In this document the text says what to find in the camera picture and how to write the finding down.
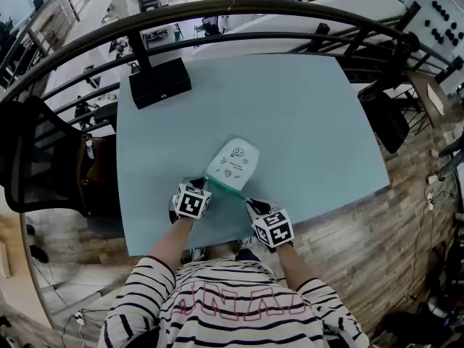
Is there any person in striped shirt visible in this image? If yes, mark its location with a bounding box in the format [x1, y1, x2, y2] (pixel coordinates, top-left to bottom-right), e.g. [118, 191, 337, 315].
[97, 254, 371, 348]

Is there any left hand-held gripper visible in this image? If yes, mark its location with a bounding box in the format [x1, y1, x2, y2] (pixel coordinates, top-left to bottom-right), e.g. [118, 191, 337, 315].
[167, 176, 213, 226]

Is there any brown bag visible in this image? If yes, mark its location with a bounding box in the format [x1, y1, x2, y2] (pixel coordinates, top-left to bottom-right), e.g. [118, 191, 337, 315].
[75, 133, 110, 210]

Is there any black box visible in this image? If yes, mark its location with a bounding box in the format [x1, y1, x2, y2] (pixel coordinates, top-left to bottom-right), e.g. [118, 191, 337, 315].
[128, 57, 193, 110]

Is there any wooden table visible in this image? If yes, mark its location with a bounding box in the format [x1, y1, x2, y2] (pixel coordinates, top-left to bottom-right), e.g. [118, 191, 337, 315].
[407, 68, 464, 130]

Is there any black cable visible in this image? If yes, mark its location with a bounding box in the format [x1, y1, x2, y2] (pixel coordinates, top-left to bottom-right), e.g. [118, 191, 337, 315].
[407, 185, 458, 304]

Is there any person's left forearm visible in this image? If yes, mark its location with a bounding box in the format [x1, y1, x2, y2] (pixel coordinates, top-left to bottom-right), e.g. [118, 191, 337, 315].
[146, 217, 197, 273]

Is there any person's right forearm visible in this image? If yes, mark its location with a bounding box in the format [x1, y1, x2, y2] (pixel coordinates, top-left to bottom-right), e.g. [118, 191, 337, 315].
[276, 243, 317, 291]

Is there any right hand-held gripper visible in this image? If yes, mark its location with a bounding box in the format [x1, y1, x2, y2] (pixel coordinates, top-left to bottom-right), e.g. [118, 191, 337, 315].
[244, 198, 295, 249]

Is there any white pouch with green zipper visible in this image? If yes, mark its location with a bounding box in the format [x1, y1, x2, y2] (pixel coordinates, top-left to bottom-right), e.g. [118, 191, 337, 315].
[202, 137, 260, 201]

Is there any black mesh office chair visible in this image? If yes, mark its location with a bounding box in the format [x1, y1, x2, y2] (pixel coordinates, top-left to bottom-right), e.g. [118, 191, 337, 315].
[0, 95, 121, 228]

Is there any group of black wall items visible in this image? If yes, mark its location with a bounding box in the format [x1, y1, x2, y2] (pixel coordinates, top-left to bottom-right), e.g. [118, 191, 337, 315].
[423, 0, 464, 46]

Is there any person's right leg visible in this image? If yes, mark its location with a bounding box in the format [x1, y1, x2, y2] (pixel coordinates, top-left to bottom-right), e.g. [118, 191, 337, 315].
[234, 248, 261, 263]

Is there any black curved railing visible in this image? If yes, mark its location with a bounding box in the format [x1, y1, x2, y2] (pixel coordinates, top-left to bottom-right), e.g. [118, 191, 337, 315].
[0, 0, 464, 137]

